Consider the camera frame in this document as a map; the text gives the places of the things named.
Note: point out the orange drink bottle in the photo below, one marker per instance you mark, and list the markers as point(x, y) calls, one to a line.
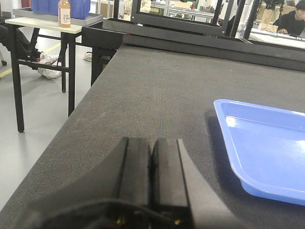
point(64, 14)

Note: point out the seated person in black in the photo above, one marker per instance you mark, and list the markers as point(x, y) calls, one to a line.
point(293, 22)

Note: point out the blue plastic tray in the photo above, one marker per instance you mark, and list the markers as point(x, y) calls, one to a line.
point(266, 149)

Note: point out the white folding table black legs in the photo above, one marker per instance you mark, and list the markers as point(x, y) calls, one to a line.
point(67, 58)

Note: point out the black metal frame rack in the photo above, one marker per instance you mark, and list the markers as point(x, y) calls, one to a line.
point(228, 34)

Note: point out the grey tray on side table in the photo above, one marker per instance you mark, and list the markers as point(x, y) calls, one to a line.
point(27, 12)

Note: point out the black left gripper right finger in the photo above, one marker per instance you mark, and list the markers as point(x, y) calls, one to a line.
point(181, 193)

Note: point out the white sneaker far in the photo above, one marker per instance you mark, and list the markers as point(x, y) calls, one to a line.
point(46, 58)

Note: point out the blue crate on side table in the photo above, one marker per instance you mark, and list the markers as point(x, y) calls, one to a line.
point(79, 8)

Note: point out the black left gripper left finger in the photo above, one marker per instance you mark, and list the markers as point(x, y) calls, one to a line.
point(123, 174)

